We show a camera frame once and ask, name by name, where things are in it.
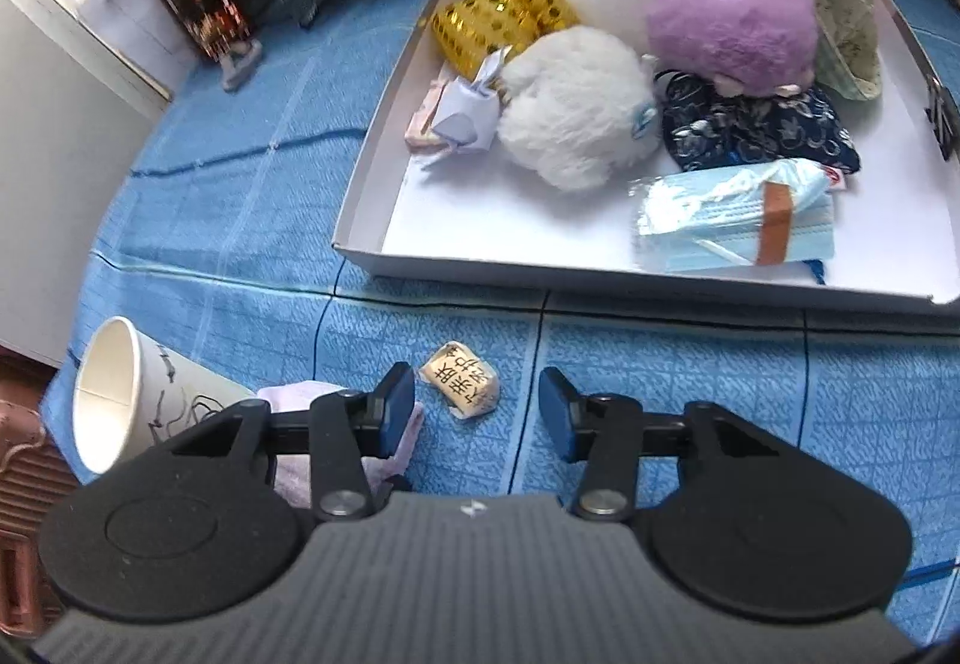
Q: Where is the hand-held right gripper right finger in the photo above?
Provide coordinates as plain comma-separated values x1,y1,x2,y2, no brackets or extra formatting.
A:
538,366,792,522

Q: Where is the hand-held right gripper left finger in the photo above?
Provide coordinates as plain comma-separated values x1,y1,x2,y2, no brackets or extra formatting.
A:
169,362,417,522

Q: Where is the cream printed sachet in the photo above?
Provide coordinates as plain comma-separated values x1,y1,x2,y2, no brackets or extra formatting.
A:
418,340,501,423

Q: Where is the pink towel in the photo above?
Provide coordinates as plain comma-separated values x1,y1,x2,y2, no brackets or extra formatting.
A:
255,379,426,511

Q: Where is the white cardboard box tray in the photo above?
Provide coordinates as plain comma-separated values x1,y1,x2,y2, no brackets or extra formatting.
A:
332,0,960,316

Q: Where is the blue face mask packet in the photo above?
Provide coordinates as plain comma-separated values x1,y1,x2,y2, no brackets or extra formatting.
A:
628,156,845,275

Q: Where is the paper cup with bunny drawing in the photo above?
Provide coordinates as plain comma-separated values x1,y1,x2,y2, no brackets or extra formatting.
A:
73,315,260,477

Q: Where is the banknote bundle with rubber band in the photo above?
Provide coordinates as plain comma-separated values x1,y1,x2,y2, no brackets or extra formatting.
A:
403,77,458,154

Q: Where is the white plush toy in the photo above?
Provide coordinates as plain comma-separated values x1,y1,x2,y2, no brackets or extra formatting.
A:
495,24,661,193

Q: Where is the white paper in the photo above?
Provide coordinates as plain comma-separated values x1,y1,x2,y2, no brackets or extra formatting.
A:
427,50,505,159

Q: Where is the dark blue patterned pouch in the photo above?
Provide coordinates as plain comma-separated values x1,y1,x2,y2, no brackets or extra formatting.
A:
652,68,862,174

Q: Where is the gold sequin bow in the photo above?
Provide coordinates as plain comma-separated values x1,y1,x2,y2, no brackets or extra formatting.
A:
430,0,593,82

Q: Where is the purple plush toy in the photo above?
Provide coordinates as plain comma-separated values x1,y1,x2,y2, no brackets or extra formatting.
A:
646,0,821,99

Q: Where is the floral cloth scrunchie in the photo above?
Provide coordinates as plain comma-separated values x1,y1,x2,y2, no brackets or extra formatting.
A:
810,0,884,103

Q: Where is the blue patterned tablecloth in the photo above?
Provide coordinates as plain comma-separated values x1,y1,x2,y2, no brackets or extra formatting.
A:
37,0,960,605

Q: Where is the grey phone stand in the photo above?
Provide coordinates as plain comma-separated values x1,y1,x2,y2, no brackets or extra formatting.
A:
221,38,265,91

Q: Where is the reddish brown furniture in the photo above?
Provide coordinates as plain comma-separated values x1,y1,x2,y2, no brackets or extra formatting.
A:
0,349,83,642

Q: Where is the smartphone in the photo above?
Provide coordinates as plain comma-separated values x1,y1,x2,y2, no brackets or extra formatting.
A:
150,0,252,63

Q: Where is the black binder clip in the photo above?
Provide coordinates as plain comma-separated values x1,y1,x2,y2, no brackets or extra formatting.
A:
922,73,957,161

